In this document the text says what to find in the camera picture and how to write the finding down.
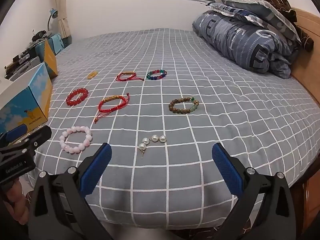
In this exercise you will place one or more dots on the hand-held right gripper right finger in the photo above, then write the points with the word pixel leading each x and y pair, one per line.
pixel 226 170

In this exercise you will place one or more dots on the black device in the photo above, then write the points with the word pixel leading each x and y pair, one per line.
pixel 39 34

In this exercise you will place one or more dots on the white pearl earring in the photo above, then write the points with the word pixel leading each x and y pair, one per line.
pixel 143 146

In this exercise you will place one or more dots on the folded blue printed quilt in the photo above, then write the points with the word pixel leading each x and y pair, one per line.
pixel 232 42

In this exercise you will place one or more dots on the person's left hand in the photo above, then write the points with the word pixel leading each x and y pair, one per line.
pixel 15 205

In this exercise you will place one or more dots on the blue desk lamp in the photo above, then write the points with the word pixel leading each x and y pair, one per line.
pixel 53 12

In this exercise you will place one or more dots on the wooden bed frame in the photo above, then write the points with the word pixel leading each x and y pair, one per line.
pixel 308 55

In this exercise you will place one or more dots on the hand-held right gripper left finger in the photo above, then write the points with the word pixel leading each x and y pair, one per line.
pixel 97 170

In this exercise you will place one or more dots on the beige curtain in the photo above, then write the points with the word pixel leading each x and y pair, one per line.
pixel 61 5

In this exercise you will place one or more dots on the grey checked bed sheet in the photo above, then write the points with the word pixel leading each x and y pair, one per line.
pixel 175 52

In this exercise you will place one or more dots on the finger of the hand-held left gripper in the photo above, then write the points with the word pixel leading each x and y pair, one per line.
pixel 15 132
pixel 37 136

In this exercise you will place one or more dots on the blue and yellow cardboard box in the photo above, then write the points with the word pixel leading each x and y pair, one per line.
pixel 30 100

